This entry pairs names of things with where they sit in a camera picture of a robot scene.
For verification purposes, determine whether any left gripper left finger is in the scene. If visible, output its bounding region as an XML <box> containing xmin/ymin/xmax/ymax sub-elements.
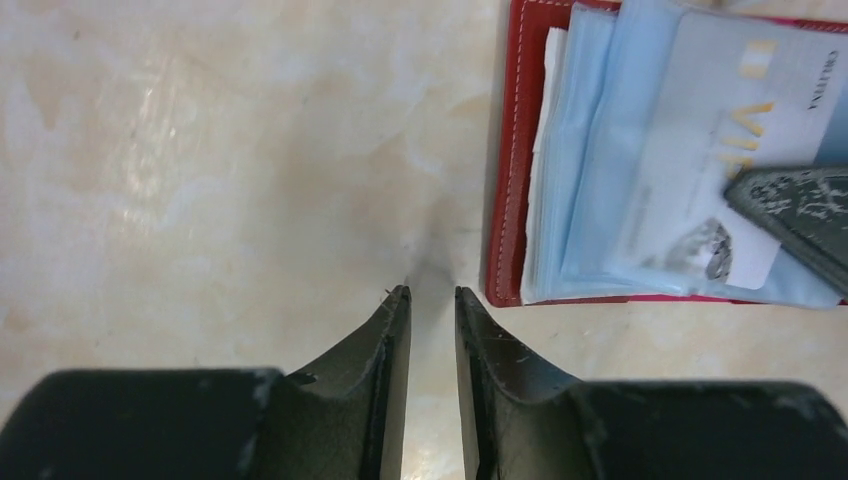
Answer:
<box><xmin>1</xmin><ymin>286</ymin><xmax>412</xmax><ymax>479</ymax></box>

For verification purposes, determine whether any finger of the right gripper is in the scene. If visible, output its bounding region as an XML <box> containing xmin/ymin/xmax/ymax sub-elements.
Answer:
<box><xmin>723</xmin><ymin>165</ymin><xmax>847</xmax><ymax>295</ymax></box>

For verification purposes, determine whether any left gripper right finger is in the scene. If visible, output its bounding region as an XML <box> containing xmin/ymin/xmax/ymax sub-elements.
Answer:
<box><xmin>455</xmin><ymin>287</ymin><xmax>847</xmax><ymax>479</ymax></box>

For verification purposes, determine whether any white credit card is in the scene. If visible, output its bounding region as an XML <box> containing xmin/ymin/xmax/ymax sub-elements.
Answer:
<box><xmin>609</xmin><ymin>11</ymin><xmax>847</xmax><ymax>290</ymax></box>

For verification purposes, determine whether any red card holder wallet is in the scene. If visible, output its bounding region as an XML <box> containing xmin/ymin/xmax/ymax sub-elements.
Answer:
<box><xmin>485</xmin><ymin>1</ymin><xmax>847</xmax><ymax>309</ymax></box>

